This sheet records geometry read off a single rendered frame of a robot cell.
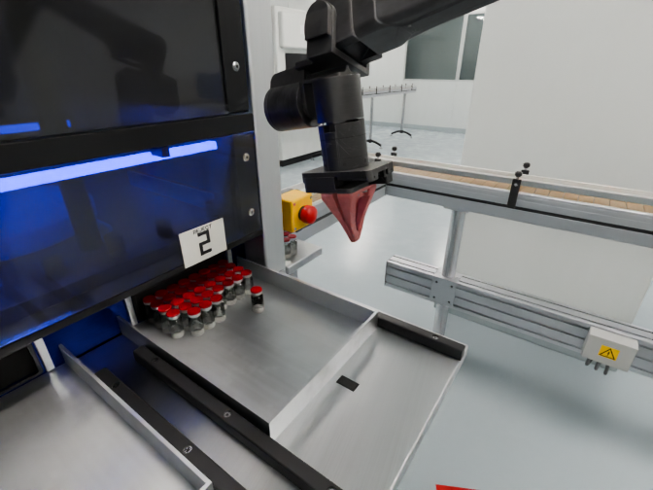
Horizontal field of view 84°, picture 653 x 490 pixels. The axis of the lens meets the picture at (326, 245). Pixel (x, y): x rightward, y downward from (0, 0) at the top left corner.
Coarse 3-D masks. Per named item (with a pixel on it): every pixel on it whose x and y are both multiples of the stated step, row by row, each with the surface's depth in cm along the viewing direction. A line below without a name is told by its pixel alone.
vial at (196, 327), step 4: (192, 308) 59; (196, 308) 59; (188, 312) 58; (192, 312) 58; (196, 312) 58; (200, 312) 59; (192, 316) 58; (196, 316) 58; (200, 316) 59; (192, 320) 58; (196, 320) 58; (200, 320) 59; (192, 324) 58; (196, 324) 58; (200, 324) 59; (192, 328) 59; (196, 328) 59; (200, 328) 59; (192, 332) 59; (196, 332) 59; (200, 332) 59
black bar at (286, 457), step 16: (144, 352) 54; (160, 368) 51; (176, 368) 51; (176, 384) 48; (192, 384) 48; (192, 400) 47; (208, 400) 46; (208, 416) 46; (224, 416) 44; (240, 416) 44; (240, 432) 42; (256, 432) 42; (256, 448) 41; (272, 448) 40; (272, 464) 40; (288, 464) 39; (304, 464) 39; (304, 480) 37; (320, 480) 37
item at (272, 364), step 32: (288, 288) 71; (224, 320) 63; (256, 320) 63; (288, 320) 63; (320, 320) 63; (352, 320) 63; (160, 352) 53; (192, 352) 56; (224, 352) 56; (256, 352) 56; (288, 352) 56; (320, 352) 56; (352, 352) 56; (224, 384) 51; (256, 384) 51; (288, 384) 51; (320, 384) 49; (256, 416) 43; (288, 416) 44
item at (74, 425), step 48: (48, 384) 51; (96, 384) 48; (0, 432) 44; (48, 432) 44; (96, 432) 44; (144, 432) 42; (0, 480) 39; (48, 480) 39; (96, 480) 39; (144, 480) 39; (192, 480) 38
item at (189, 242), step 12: (192, 228) 57; (204, 228) 59; (216, 228) 61; (180, 240) 56; (192, 240) 58; (204, 240) 60; (216, 240) 62; (192, 252) 58; (216, 252) 62; (192, 264) 59
